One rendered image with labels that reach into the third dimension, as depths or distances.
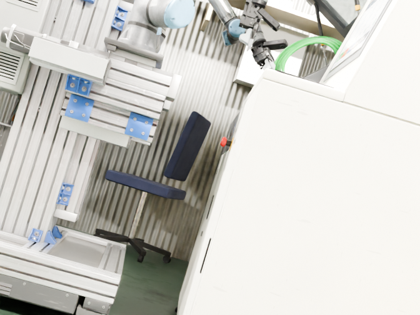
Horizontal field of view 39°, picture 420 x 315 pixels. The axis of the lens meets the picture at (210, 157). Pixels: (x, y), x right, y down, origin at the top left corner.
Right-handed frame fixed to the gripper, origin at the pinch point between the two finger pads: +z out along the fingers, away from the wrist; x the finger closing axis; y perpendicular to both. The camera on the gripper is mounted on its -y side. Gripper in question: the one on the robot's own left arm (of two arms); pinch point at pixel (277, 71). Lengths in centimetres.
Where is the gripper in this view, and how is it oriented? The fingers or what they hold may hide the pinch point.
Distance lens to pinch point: 280.5
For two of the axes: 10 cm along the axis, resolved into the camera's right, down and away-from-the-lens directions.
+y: -8.6, 4.5, 2.5
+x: -4.4, -4.0, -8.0
